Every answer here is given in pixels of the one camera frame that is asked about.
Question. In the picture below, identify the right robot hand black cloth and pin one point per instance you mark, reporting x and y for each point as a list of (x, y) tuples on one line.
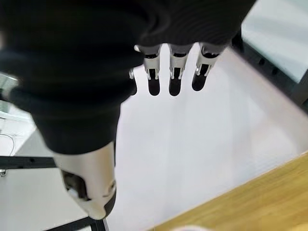
[(72, 72)]

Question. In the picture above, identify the frosted glass panel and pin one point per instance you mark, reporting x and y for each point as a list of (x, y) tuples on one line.
[(276, 31)]

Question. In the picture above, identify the black metal shoe rack frame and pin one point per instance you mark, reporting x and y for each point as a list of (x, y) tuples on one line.
[(264, 65)]

